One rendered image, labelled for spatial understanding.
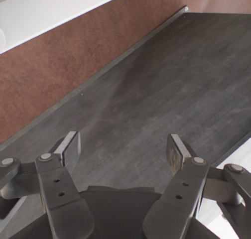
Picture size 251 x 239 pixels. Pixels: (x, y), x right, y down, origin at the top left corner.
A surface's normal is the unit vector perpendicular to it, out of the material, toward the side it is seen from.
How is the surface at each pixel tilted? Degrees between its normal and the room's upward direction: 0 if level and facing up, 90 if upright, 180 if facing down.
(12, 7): 0
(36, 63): 0
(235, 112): 90
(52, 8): 0
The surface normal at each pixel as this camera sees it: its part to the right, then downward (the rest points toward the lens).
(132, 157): -0.44, -0.65
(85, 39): 0.43, 0.45
